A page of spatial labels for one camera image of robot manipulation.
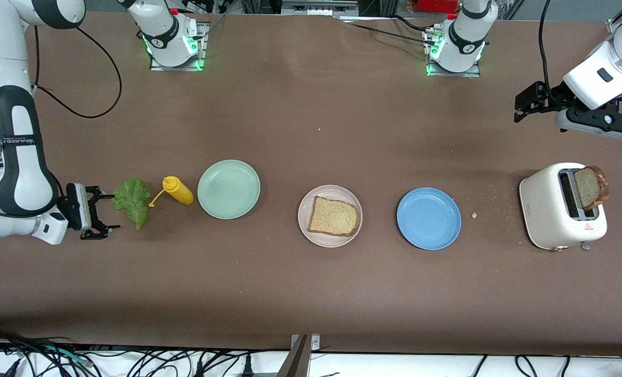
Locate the green lettuce leaf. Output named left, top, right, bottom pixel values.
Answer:
left=112, top=178, right=152, bottom=230

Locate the yellow squeeze bottle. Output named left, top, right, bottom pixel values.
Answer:
left=148, top=176, right=195, bottom=208

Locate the dark crust bread slice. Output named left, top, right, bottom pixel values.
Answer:
left=574, top=165, right=610, bottom=211

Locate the beige plate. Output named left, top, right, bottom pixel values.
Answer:
left=297, top=185, right=363, bottom=248

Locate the light brown bread slice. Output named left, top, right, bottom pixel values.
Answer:
left=307, top=196, right=359, bottom=237

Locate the mint green plate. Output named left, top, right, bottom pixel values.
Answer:
left=197, top=160, right=261, bottom=220

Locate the blue plate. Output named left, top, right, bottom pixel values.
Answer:
left=396, top=187, right=462, bottom=251

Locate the white toaster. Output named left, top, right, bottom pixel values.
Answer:
left=519, top=162, right=608, bottom=253

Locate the red box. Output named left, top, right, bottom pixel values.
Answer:
left=417, top=0, right=459, bottom=14

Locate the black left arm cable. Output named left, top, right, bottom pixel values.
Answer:
left=539, top=0, right=555, bottom=103

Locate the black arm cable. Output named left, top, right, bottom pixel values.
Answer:
left=539, top=0, right=555, bottom=103
left=31, top=24, right=123, bottom=119

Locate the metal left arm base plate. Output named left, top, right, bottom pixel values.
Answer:
left=425, top=29, right=482, bottom=78

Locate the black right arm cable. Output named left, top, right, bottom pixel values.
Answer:
left=31, top=24, right=123, bottom=119

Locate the teal floor cable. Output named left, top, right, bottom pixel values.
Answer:
left=39, top=346, right=89, bottom=365

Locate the thin black table cable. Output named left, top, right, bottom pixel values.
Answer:
left=335, top=15, right=440, bottom=47

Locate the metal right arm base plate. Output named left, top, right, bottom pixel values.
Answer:
left=149, top=21, right=209, bottom=72

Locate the grey metal table bracket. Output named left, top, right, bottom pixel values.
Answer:
left=277, top=334, right=322, bottom=377

